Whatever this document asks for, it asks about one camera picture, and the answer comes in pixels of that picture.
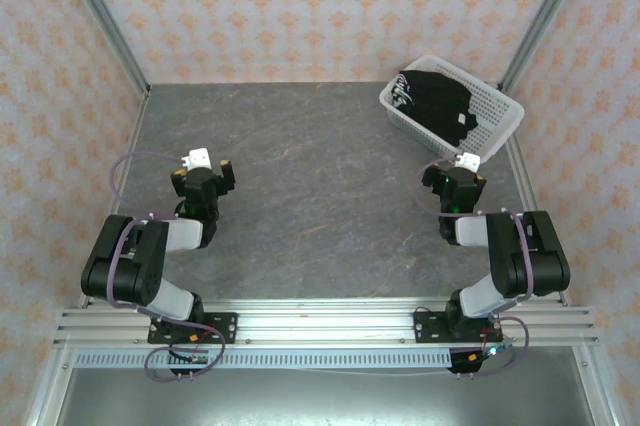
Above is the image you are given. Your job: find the aluminium lower frame bar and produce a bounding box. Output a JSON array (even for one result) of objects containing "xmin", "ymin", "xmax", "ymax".
[
  {"xmin": 24, "ymin": 348, "xmax": 76, "ymax": 426},
  {"xmin": 573, "ymin": 345, "xmax": 621, "ymax": 426}
]

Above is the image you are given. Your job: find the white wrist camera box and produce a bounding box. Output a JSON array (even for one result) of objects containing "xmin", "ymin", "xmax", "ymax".
[
  {"xmin": 180, "ymin": 146, "xmax": 214, "ymax": 171},
  {"xmin": 455, "ymin": 150, "xmax": 482, "ymax": 171}
]

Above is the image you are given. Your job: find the aluminium frame post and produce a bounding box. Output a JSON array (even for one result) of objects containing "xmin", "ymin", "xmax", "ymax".
[
  {"xmin": 499, "ymin": 0, "xmax": 595, "ymax": 92},
  {"xmin": 62, "ymin": 0, "xmax": 152, "ymax": 93}
]

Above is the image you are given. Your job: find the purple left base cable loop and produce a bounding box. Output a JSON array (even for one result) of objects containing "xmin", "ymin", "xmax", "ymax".
[{"xmin": 143, "ymin": 329, "xmax": 228, "ymax": 383}]

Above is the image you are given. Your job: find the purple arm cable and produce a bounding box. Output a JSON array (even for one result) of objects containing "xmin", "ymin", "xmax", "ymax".
[
  {"xmin": 415, "ymin": 155, "xmax": 536, "ymax": 320},
  {"xmin": 108, "ymin": 150, "xmax": 189, "ymax": 321}
]

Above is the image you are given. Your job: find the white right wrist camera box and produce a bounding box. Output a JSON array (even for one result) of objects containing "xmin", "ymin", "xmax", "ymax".
[{"xmin": 455, "ymin": 150, "xmax": 482, "ymax": 171}]

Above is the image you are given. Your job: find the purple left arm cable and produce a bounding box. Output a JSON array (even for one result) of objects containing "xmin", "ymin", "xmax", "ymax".
[{"xmin": 108, "ymin": 150, "xmax": 189, "ymax": 321}]

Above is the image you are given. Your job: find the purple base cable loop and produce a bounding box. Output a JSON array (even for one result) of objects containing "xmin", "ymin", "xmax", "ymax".
[
  {"xmin": 143, "ymin": 329, "xmax": 228, "ymax": 383},
  {"xmin": 479, "ymin": 314, "xmax": 531, "ymax": 378}
]

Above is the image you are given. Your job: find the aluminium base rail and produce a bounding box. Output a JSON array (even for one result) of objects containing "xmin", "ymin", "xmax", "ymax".
[{"xmin": 52, "ymin": 298, "xmax": 599, "ymax": 347}]

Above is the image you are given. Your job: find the grey slotted cable duct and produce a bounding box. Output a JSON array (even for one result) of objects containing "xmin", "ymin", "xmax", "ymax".
[{"xmin": 74, "ymin": 349, "xmax": 454, "ymax": 371}]

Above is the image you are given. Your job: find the white plastic mesh basket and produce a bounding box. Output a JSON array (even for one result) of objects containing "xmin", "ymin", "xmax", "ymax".
[{"xmin": 378, "ymin": 54, "xmax": 526, "ymax": 163}]

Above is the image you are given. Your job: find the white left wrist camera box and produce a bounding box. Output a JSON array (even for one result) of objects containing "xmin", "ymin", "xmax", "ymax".
[{"xmin": 180, "ymin": 146, "xmax": 214, "ymax": 171}]

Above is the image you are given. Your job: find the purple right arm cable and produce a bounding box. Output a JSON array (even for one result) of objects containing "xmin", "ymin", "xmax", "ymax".
[{"xmin": 415, "ymin": 155, "xmax": 536, "ymax": 320}]

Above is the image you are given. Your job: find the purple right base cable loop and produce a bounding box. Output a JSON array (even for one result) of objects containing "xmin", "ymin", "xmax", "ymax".
[{"xmin": 479, "ymin": 314, "xmax": 531, "ymax": 378}]

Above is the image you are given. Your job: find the black t-shirt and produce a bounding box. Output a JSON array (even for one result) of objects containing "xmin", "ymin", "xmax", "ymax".
[{"xmin": 389, "ymin": 70, "xmax": 479, "ymax": 155}]

